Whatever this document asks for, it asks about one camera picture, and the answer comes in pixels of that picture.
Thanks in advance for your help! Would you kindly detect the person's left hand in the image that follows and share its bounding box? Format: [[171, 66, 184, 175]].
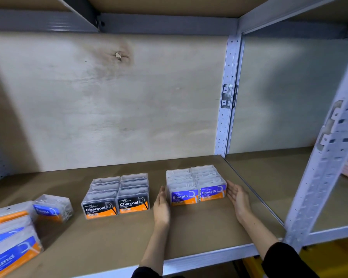
[[153, 186, 171, 228]]

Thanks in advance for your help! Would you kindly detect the person's right hand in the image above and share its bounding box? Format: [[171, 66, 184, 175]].
[[226, 180, 252, 225]]

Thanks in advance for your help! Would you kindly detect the group of purple floss boxes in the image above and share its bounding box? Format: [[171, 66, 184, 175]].
[[165, 164, 227, 206]]

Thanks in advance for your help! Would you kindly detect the person's right forearm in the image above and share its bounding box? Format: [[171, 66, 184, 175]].
[[238, 218, 320, 278]]

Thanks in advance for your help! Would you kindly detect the person's left forearm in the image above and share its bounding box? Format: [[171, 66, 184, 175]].
[[131, 224, 170, 278]]

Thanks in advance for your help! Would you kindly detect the group of black floss boxes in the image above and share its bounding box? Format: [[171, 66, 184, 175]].
[[81, 173, 150, 220]]

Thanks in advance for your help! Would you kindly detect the brown wooden shelf board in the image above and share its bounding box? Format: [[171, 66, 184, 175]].
[[0, 155, 285, 278], [225, 146, 348, 232]]

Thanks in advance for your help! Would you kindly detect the yellow plastic bin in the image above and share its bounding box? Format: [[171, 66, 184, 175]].
[[243, 237, 348, 278]]

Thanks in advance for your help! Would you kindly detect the grey metal shelving rack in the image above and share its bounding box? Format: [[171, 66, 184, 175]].
[[0, 0, 348, 278]]

